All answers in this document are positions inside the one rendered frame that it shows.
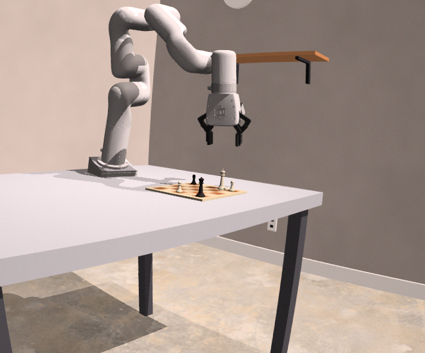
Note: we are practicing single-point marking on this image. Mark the chessboard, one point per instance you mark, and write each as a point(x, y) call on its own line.
point(189, 191)

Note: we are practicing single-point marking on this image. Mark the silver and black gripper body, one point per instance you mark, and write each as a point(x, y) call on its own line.
point(223, 109)

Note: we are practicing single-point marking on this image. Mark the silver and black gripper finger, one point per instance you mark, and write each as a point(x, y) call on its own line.
point(207, 129)
point(240, 129)

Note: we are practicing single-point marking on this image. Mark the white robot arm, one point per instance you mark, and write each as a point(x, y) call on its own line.
point(125, 64)

